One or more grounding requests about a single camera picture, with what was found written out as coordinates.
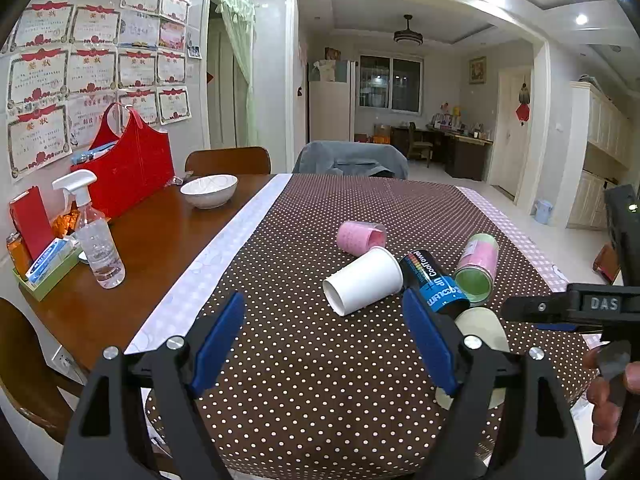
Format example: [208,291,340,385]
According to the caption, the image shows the dark wooden desk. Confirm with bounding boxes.
[390,125,493,178]

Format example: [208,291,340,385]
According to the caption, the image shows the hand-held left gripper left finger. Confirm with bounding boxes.
[59,291,246,480]

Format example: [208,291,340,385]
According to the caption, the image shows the white door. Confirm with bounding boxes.
[487,66,533,196]

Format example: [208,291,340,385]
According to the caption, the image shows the wall of award certificates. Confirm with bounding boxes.
[4,0,193,183]

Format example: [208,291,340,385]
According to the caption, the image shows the red felt bag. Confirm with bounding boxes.
[70,102,175,221]

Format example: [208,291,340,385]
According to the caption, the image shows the dark ceiling lamp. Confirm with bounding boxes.
[393,14,424,45]

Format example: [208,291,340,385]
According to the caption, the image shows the brown wooden chair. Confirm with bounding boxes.
[185,146,272,177]
[0,297,86,446]

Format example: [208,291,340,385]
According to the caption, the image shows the green lace curtain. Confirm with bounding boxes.
[210,0,258,148]

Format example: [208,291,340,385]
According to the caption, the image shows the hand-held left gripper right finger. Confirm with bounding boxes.
[401,289,587,480]

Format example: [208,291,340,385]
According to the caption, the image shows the cream paper cup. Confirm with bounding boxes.
[435,306,512,409]

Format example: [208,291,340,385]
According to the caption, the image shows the white ceramic bowl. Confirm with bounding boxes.
[180,174,239,210]

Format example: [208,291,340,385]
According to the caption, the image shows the green desktop tray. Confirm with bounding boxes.
[10,247,83,302]

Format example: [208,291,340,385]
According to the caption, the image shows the orange snack packet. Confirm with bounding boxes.
[52,205,81,238]

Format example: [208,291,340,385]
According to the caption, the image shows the black and blue printed cup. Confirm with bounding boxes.
[398,250,471,318]

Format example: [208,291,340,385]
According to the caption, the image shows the red hanging ornament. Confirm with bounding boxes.
[516,75,532,123]

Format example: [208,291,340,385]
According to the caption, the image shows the carved wooden chair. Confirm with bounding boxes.
[407,121,433,166]

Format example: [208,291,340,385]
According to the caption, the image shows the small brown stool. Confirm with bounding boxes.
[592,245,621,281]

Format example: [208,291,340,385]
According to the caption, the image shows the white paper cup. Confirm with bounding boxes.
[322,246,405,317]

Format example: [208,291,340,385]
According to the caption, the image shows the cream wall cabinets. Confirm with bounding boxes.
[567,80,640,231]

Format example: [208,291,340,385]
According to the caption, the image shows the grey cloth on chair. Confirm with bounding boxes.
[291,141,408,180]

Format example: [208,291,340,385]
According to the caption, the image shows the blue and white tissue pack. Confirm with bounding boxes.
[25,239,76,286]

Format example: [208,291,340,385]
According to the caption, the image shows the window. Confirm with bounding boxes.
[359,55,425,113]

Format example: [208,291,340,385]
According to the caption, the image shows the green and pink cup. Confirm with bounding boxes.
[453,232,500,307]

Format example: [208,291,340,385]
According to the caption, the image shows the brown polka dot tablecloth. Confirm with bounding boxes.
[125,172,601,480]

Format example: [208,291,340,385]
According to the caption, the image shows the red flat box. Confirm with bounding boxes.
[9,186,56,261]

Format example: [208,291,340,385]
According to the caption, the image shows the clear spray bottle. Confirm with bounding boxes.
[51,170,126,289]

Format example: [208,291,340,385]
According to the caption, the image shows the person's right hand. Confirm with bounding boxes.
[584,347,640,446]

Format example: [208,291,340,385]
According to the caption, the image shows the pink patterned cup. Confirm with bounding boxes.
[336,221,388,255]

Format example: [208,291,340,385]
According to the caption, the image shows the white refrigerator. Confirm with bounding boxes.
[307,60,360,143]

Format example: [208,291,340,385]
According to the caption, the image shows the orange bottle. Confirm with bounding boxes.
[6,232,31,278]

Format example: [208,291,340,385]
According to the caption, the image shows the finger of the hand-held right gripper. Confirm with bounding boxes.
[501,294,576,323]
[532,323,601,334]

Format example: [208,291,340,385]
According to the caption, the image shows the white wall socket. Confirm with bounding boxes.
[52,345,76,373]

